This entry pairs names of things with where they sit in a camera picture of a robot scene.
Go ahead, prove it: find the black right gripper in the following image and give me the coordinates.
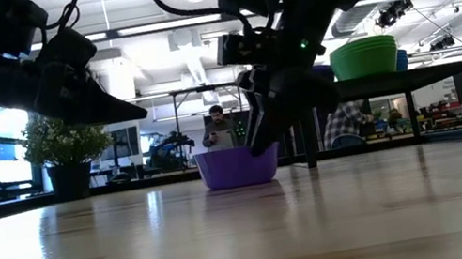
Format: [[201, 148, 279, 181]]
[[231, 42, 349, 159]]

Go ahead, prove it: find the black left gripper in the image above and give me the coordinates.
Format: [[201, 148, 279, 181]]
[[21, 16, 149, 137]]

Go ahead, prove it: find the purple plastic mini bowl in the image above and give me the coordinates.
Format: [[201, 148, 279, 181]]
[[311, 61, 338, 86], [192, 140, 285, 196]]

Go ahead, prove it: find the blue plastic mini bowl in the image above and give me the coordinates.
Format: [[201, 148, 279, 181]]
[[392, 47, 411, 73]]

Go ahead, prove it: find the person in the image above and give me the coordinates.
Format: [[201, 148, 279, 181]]
[[316, 98, 377, 151], [196, 101, 244, 154]]

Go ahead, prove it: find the black folding table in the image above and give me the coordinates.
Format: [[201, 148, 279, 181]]
[[111, 77, 258, 144]]

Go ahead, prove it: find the small potted green plant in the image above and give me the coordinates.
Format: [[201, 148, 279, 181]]
[[17, 104, 123, 209]]

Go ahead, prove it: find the dark blue machine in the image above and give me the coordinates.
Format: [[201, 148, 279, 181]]
[[145, 128, 201, 176]]

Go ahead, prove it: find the long ceiling light strip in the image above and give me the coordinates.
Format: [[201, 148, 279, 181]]
[[29, 0, 368, 60]]

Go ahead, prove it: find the black perforated metal shelf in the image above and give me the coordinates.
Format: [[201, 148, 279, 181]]
[[292, 58, 462, 172]]

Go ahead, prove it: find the black ceiling spotlight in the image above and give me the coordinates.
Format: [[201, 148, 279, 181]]
[[373, 0, 417, 31], [428, 34, 456, 53]]

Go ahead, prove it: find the cluttered workbench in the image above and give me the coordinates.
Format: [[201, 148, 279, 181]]
[[370, 96, 462, 143]]

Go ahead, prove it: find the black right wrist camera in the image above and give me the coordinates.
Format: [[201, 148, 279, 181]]
[[212, 25, 280, 74]]

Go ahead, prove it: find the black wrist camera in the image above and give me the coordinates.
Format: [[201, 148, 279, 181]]
[[0, 0, 56, 62], [212, 25, 280, 74]]

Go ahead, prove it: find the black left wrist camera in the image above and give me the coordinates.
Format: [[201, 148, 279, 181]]
[[0, 0, 56, 62]]

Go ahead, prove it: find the black right camera cable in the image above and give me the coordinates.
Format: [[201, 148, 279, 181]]
[[151, 0, 256, 51]]

